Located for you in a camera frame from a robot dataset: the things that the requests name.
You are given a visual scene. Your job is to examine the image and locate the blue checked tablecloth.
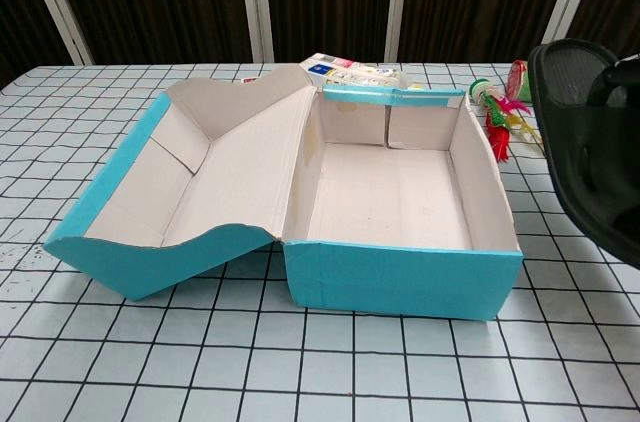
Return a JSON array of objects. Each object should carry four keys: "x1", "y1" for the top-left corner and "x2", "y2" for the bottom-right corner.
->
[{"x1": 0, "y1": 60, "x2": 640, "y2": 422}]

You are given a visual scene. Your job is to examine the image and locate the green chips can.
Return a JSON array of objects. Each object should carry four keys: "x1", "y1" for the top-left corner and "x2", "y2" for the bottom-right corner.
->
[{"x1": 507, "y1": 60, "x2": 532, "y2": 104}]

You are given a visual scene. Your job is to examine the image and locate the light blue shoe box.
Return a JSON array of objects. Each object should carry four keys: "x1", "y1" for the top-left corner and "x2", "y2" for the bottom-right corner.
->
[{"x1": 42, "y1": 65, "x2": 525, "y2": 321}]

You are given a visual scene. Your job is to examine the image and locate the white snack pack yellow ends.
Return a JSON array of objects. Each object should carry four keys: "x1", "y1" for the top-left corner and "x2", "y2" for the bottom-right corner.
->
[{"x1": 298, "y1": 52, "x2": 426, "y2": 92}]

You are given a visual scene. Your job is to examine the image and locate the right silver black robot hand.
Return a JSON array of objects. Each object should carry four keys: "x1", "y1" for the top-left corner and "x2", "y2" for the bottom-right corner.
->
[{"x1": 585, "y1": 55, "x2": 640, "y2": 108}]

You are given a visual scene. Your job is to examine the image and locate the black rubber slipper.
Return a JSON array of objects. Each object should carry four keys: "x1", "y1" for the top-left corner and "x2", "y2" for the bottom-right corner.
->
[{"x1": 527, "y1": 38, "x2": 640, "y2": 268}]

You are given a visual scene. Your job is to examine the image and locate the colourful feather shuttlecock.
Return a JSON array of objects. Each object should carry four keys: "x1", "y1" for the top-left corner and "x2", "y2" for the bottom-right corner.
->
[{"x1": 468, "y1": 80, "x2": 549, "y2": 163}]

